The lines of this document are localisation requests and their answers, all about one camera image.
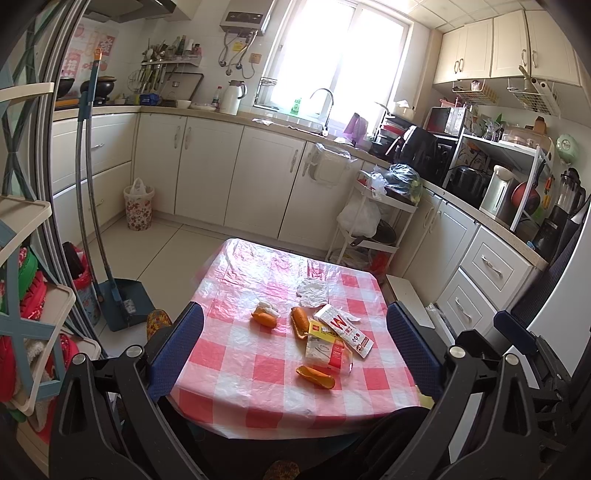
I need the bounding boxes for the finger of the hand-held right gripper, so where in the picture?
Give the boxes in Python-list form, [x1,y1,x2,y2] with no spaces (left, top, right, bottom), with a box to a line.
[493,310,541,357]

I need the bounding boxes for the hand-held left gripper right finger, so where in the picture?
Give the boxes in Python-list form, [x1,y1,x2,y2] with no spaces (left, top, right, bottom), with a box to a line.
[385,301,543,480]

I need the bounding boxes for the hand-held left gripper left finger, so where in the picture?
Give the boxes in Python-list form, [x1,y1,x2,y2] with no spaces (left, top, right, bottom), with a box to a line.
[48,300,206,480]

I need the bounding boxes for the white red paper wrapper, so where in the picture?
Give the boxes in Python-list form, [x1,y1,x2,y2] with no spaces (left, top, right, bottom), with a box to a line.
[314,304,375,360]

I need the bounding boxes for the orange bun front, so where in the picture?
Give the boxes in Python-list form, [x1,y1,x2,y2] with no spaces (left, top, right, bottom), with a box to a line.
[295,366,336,389]

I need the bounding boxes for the blue floral bin red bag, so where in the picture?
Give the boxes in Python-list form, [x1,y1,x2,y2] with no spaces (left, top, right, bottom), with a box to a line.
[62,241,102,326]

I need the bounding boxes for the white floral trash bin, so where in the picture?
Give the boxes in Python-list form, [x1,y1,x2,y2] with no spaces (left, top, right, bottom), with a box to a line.
[123,178,155,232]

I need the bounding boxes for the patterned brown slipper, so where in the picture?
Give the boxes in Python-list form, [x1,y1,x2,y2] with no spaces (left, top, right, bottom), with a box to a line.
[146,309,174,340]
[263,460,301,480]

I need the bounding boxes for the white stool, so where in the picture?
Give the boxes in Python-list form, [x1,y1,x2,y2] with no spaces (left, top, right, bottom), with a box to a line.
[385,274,435,329]

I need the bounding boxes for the clear snack bag yellow label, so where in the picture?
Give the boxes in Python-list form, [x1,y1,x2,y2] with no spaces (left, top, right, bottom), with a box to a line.
[305,319,355,372]

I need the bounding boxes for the red plastic bag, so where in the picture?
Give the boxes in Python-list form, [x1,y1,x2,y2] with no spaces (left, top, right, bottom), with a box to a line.
[367,251,391,277]

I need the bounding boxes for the pink checkered plastic tablecloth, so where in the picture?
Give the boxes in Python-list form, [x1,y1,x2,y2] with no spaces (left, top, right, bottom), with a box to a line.
[168,237,435,439]

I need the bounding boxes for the black frying pan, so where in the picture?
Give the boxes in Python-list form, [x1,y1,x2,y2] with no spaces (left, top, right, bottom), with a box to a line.
[351,219,399,247]

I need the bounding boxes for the black blender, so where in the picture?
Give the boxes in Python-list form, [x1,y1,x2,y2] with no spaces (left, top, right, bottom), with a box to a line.
[531,168,587,259]

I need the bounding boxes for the red pot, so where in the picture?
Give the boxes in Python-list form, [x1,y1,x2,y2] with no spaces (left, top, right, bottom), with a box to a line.
[510,181,542,217]

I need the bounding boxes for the white electric water boiler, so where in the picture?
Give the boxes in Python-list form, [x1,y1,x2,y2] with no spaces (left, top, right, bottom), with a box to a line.
[480,165,522,222]

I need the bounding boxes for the white trolley cart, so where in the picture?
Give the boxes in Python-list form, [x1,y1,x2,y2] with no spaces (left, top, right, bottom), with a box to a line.
[325,171,426,278]

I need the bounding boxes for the white plastic bag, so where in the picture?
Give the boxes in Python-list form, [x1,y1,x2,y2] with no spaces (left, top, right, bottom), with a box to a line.
[337,198,383,238]

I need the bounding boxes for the black toaster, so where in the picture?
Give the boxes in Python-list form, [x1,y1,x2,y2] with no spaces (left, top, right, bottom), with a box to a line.
[448,166,490,206]

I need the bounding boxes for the red green cloth items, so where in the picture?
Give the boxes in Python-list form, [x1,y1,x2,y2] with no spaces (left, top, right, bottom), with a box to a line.
[0,247,79,444]

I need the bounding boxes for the dark bag of vegetables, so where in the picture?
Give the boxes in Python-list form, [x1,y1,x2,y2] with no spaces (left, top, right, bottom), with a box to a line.
[384,164,423,204]

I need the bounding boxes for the small clear plastic bag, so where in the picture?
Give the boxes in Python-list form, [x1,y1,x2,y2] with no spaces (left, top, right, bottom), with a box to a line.
[358,168,389,197]

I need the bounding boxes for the white counter shelf rack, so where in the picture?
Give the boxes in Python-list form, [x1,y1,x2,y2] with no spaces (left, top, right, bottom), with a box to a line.
[443,131,555,232]

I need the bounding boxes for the black oven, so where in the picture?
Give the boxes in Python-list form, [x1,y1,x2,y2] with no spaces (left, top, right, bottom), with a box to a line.
[431,134,460,185]

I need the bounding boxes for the white lower kitchen cabinets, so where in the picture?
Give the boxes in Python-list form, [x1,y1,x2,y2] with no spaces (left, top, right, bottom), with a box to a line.
[48,104,550,324]

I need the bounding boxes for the white kitchen cabinets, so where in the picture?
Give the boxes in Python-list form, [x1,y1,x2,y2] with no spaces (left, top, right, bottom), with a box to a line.
[48,104,550,324]
[433,9,583,86]

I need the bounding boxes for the white hanging door bin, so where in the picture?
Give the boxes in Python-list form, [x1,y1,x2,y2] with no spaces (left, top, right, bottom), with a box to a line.
[308,142,358,189]

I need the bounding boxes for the black air fryer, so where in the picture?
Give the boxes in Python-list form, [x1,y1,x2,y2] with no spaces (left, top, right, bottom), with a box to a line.
[392,124,439,169]

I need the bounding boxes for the beige blue shelf rack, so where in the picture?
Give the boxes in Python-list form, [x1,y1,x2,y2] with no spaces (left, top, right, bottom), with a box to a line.
[0,83,102,472]

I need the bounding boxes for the black red stacked drawers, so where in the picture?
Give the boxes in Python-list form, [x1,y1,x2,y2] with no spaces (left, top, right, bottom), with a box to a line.
[372,115,409,155]

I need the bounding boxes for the red appliance box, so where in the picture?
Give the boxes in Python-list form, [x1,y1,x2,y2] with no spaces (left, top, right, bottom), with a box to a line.
[425,106,467,134]

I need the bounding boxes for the white thermos jug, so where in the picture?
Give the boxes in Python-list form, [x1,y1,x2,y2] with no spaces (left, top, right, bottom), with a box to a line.
[219,80,247,116]

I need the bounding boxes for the chrome faucet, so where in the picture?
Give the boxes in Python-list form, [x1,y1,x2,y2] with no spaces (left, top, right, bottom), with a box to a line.
[308,88,335,138]

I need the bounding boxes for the white upper kitchen cabinets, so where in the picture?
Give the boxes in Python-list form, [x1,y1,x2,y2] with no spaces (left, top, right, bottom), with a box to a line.
[433,9,583,86]

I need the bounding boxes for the kitchen window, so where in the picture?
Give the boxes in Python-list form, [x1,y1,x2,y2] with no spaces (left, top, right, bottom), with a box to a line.
[268,0,416,123]

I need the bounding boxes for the silver water heater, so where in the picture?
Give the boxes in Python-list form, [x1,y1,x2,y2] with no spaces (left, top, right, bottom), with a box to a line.
[219,0,275,35]

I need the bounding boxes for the range hood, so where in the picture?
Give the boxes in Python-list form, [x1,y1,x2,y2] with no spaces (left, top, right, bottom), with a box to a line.
[83,0,192,24]

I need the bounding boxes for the green round wall holder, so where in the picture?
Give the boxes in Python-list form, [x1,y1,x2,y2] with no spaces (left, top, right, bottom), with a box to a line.
[555,134,579,164]

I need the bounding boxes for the white wire hanging basket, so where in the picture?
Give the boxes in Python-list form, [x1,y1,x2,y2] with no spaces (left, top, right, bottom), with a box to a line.
[505,65,561,116]
[451,79,500,107]

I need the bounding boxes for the blue dustpan with handle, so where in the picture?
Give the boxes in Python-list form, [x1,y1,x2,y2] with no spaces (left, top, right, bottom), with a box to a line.
[74,46,121,324]

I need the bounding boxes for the chrome wall rack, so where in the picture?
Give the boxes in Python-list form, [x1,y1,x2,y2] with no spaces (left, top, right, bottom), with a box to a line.
[256,78,278,108]

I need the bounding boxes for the wall utensil rack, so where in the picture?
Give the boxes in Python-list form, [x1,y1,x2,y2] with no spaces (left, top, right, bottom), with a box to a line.
[139,37,204,95]

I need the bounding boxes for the pink wall poster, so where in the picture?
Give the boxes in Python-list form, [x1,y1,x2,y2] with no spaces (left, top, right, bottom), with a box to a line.
[60,21,121,88]

